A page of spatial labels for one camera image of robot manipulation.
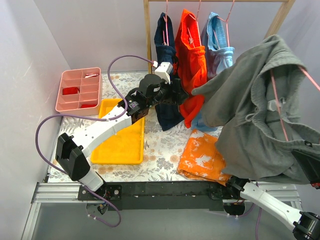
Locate red folded cloth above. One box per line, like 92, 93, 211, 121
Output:
62, 86, 80, 96

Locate pink divided organizer box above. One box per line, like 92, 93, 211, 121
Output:
55, 67, 102, 116

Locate wooden clothes rack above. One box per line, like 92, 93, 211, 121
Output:
143, 0, 296, 60

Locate red cloth front compartment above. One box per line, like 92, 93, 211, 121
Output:
80, 104, 97, 109

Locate white red cloth back compartment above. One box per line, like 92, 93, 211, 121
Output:
84, 73, 99, 79

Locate pink hanger with blue shorts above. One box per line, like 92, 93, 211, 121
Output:
212, 0, 235, 49

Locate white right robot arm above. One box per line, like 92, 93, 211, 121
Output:
226, 150, 320, 240

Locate red orange shorts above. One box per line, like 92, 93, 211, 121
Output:
174, 9, 207, 128

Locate pink hanger with red shorts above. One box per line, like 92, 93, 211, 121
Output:
190, 0, 202, 47

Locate light blue shorts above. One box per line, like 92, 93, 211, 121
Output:
191, 11, 236, 133

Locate pink hanger with navy shorts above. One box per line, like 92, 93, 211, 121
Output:
163, 0, 170, 46

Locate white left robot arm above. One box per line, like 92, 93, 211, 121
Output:
55, 74, 189, 200

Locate navy blue shorts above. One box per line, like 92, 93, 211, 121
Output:
154, 12, 184, 131

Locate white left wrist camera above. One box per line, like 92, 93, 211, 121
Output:
154, 62, 173, 85

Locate yellow plastic tray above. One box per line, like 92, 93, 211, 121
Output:
90, 98, 146, 165

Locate grey shorts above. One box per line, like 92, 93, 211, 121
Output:
192, 35, 320, 185

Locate pink wire hanger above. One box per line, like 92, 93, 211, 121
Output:
270, 65, 320, 142

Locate orange white folded shorts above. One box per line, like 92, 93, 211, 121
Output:
177, 129, 231, 186

